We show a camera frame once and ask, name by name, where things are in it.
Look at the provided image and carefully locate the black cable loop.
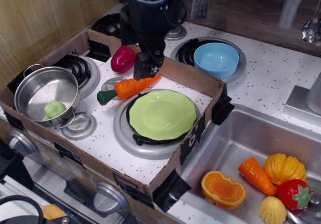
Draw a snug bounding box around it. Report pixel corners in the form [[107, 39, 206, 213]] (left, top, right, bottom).
[[0, 195, 45, 219]]

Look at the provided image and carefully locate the black burner under plate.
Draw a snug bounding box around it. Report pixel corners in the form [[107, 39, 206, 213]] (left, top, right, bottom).
[[125, 92, 199, 146]]

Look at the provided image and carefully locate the silver toy faucet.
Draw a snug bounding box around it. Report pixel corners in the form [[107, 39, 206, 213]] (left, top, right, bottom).
[[278, 0, 321, 121]]

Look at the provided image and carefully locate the grey stove knob front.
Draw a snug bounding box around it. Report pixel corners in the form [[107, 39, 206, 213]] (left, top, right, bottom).
[[62, 112, 97, 141]]

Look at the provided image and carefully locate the blue plastic bowl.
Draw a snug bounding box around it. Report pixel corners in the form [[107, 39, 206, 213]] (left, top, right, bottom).
[[194, 42, 240, 79]]

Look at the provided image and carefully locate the light green plastic plate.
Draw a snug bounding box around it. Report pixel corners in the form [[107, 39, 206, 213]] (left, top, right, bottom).
[[128, 89, 197, 141]]

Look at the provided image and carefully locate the grey oven dial left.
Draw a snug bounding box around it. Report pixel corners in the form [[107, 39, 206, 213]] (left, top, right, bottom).
[[9, 130, 39, 157]]

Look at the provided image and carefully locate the brown cardboard fence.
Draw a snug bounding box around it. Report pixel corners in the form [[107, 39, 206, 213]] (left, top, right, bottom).
[[0, 28, 235, 212]]

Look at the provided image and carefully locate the grey oven dial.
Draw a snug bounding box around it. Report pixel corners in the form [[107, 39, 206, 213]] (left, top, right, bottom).
[[93, 181, 128, 216], [9, 130, 39, 157]]

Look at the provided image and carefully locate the green toy vegetable in pot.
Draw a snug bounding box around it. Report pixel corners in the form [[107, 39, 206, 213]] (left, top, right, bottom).
[[43, 100, 66, 121]]

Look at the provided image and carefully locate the dark red toy pepper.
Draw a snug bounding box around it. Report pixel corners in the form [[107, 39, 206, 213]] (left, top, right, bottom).
[[111, 46, 136, 74]]

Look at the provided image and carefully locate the black burner front left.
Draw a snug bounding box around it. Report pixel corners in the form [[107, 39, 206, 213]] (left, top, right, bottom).
[[54, 55, 91, 87]]

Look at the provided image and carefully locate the steel sink basin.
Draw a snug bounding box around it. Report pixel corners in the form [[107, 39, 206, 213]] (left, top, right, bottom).
[[180, 103, 321, 224]]

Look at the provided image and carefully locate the small steel pot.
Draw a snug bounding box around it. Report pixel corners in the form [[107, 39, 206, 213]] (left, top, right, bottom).
[[14, 66, 80, 129]]

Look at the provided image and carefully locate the black device bottom left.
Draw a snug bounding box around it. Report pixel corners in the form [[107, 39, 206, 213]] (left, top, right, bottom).
[[1, 140, 34, 190]]

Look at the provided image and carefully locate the yellow toy corn piece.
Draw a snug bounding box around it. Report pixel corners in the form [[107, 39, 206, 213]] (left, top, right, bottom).
[[259, 196, 287, 224]]

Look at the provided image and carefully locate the grey stove knob middle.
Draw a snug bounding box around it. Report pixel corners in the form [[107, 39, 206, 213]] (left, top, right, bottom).
[[101, 77, 126, 91]]

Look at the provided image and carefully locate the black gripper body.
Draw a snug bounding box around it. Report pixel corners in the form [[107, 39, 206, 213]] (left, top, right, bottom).
[[120, 0, 185, 56]]

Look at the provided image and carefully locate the orange toy carrot green stem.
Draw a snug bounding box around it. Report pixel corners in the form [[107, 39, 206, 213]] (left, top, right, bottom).
[[97, 75, 161, 105]]

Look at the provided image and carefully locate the red toy strawberry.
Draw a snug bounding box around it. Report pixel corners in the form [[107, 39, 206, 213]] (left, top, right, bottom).
[[276, 179, 311, 210]]

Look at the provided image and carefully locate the hanging silver ladle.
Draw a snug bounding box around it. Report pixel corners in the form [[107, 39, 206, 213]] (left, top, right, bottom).
[[300, 0, 320, 46]]

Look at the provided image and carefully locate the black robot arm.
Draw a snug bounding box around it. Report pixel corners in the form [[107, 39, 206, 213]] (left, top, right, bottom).
[[120, 0, 188, 80]]

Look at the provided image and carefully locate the black burner back left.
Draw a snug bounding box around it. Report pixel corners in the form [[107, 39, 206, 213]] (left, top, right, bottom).
[[90, 13, 120, 38]]

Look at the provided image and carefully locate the grey stove knob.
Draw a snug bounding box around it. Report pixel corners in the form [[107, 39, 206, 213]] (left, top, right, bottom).
[[101, 77, 126, 91], [62, 112, 97, 141], [165, 26, 187, 41]]

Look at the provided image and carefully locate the yellow toy pumpkin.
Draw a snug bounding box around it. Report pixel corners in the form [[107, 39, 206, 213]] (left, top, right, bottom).
[[263, 153, 307, 185]]

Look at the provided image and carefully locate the black burner back right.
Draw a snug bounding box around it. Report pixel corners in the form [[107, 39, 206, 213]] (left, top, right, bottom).
[[171, 37, 243, 66]]

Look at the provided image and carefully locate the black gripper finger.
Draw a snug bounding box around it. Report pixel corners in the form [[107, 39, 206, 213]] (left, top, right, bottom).
[[120, 13, 137, 46], [133, 52, 165, 80]]

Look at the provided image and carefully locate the orange toy pumpkin half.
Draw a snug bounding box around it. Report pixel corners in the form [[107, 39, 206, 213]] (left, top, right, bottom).
[[201, 171, 247, 209]]

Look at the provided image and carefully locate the hanging slotted spatula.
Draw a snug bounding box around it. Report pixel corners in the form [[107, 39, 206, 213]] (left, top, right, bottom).
[[191, 0, 209, 20]]

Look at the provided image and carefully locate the grey oven dial right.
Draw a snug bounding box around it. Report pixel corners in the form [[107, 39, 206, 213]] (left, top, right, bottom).
[[93, 181, 128, 216]]

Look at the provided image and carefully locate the grey stove knob back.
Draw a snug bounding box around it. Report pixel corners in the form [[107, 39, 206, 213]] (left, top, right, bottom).
[[165, 26, 187, 41]]

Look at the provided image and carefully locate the orange toy carrot piece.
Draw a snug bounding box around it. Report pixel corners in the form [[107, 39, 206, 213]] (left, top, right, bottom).
[[238, 157, 276, 196]]

